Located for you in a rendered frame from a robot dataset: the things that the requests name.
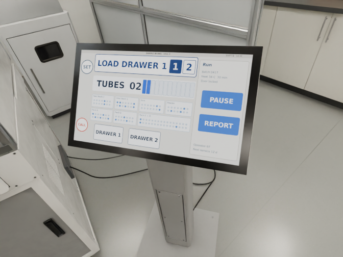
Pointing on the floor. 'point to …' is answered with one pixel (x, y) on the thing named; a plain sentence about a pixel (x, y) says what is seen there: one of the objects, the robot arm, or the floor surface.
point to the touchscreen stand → (176, 216)
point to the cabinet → (46, 204)
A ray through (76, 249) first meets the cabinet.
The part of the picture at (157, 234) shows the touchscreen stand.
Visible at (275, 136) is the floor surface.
